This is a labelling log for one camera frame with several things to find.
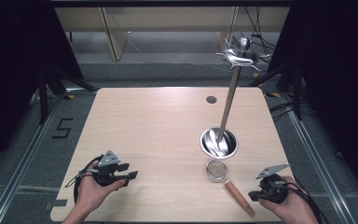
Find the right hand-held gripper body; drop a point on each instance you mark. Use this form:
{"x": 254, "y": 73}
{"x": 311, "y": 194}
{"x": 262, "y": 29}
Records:
{"x": 273, "y": 188}

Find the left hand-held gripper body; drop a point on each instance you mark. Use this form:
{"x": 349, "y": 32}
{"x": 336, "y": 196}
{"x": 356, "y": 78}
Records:
{"x": 108, "y": 169}

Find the person's right hand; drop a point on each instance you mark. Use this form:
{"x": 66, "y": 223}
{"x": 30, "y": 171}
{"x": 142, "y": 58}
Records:
{"x": 292, "y": 203}

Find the person's left hand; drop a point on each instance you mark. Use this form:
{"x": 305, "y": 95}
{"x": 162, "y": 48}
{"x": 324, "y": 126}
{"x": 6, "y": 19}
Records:
{"x": 93, "y": 191}

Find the black tripod stand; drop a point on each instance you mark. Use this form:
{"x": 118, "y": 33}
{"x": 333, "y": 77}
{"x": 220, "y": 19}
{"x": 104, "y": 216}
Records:
{"x": 292, "y": 84}
{"x": 48, "y": 84}

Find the dark round table grommet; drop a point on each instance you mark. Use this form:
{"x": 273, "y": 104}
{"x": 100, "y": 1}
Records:
{"x": 211, "y": 99}

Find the black curtain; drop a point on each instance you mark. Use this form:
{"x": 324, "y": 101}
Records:
{"x": 338, "y": 93}
{"x": 18, "y": 77}

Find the aluminium floor rail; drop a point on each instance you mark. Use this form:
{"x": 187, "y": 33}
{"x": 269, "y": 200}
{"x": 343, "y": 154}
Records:
{"x": 317, "y": 161}
{"x": 21, "y": 161}

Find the light wooden desk frame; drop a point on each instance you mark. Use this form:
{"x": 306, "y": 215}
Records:
{"x": 167, "y": 18}

